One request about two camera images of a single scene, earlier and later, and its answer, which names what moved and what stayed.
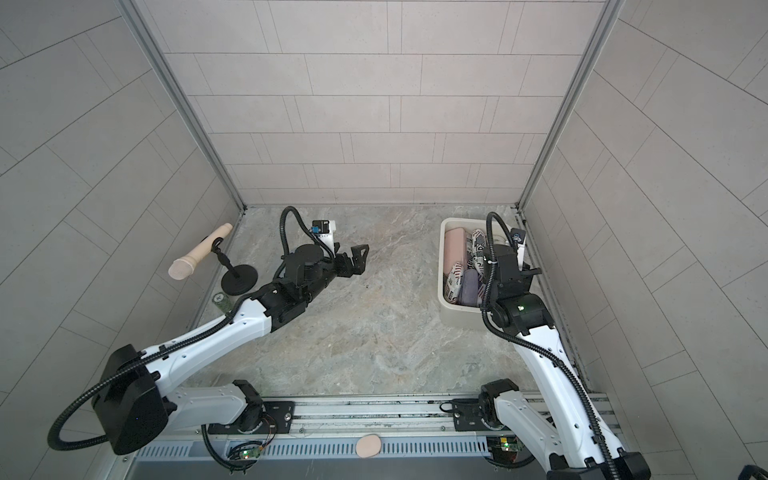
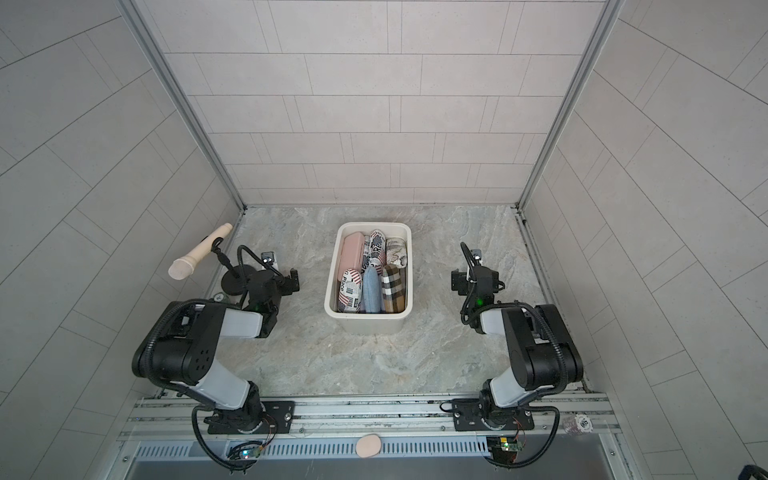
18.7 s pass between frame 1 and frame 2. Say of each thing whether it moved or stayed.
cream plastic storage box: moved
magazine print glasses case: moved
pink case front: moved
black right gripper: moved
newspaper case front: moved
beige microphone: stayed
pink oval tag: stayed
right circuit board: stayed
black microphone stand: stayed
